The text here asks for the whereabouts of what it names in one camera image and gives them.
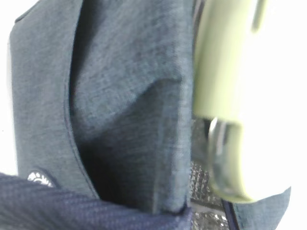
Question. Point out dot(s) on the dark blue zipper lunch bag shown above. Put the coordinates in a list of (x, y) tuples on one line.
[(101, 103)]

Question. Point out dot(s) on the glass container with green lid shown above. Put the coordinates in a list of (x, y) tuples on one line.
[(219, 50)]

